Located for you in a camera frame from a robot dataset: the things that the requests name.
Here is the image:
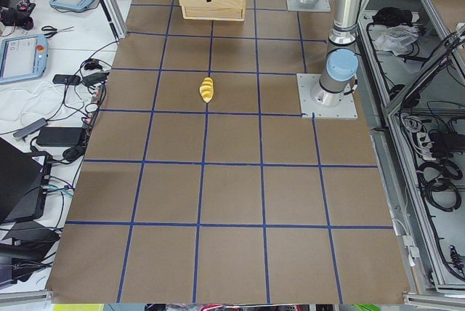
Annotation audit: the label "black cable coil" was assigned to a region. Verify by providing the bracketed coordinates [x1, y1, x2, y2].
[417, 163, 464, 214]

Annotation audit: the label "toy bread roll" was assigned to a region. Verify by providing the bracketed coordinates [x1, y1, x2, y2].
[199, 77, 214, 104]

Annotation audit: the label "near blue teach pendant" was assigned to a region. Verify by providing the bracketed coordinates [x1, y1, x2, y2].
[1, 34, 48, 84]

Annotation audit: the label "black power adapter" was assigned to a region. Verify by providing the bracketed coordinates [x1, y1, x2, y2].
[36, 126, 84, 147]

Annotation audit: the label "scissors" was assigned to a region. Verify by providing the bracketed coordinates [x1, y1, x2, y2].
[41, 25, 75, 39]

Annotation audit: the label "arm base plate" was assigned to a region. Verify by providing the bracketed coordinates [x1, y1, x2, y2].
[286, 0, 331, 13]
[296, 73, 358, 120]

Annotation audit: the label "black laptop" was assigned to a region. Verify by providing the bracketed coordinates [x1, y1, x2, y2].
[1, 140, 52, 224]

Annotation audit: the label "white crumpled cloth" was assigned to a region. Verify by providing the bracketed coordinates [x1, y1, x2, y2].
[373, 25, 419, 56]

